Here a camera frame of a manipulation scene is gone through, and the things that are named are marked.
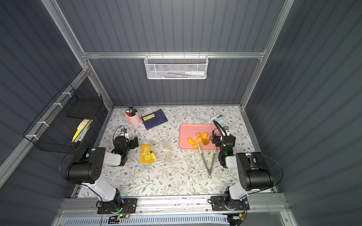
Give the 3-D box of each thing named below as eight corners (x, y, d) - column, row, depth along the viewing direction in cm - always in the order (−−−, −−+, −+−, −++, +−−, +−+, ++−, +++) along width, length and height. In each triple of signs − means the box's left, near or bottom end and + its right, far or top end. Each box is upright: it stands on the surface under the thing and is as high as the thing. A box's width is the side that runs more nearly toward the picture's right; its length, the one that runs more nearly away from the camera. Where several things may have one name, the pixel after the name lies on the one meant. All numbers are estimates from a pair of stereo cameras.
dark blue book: (146, 130, 108) (146, 128, 106) (141, 117, 116) (140, 116, 114) (168, 121, 113) (167, 119, 112) (161, 110, 121) (161, 108, 120)
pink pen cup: (130, 126, 110) (124, 114, 99) (133, 116, 116) (127, 104, 105) (140, 126, 110) (135, 114, 99) (143, 116, 116) (138, 104, 105)
